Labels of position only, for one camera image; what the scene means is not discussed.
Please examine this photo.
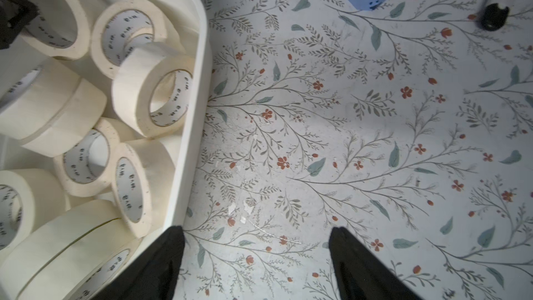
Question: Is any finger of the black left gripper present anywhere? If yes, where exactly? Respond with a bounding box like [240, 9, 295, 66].
[1, 0, 38, 49]

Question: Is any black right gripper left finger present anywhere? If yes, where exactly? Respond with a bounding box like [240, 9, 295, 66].
[94, 226, 185, 300]

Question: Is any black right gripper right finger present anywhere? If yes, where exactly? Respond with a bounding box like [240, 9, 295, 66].
[328, 227, 420, 300]

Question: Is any cream masking tape roll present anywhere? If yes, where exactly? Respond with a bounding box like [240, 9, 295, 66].
[1, 169, 66, 262]
[22, 0, 107, 61]
[90, 0, 185, 79]
[53, 117, 135, 197]
[1, 58, 107, 158]
[1, 200, 140, 299]
[112, 42, 195, 138]
[110, 139, 175, 238]

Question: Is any white plastic storage box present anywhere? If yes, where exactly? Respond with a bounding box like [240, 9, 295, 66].
[1, 0, 210, 299]

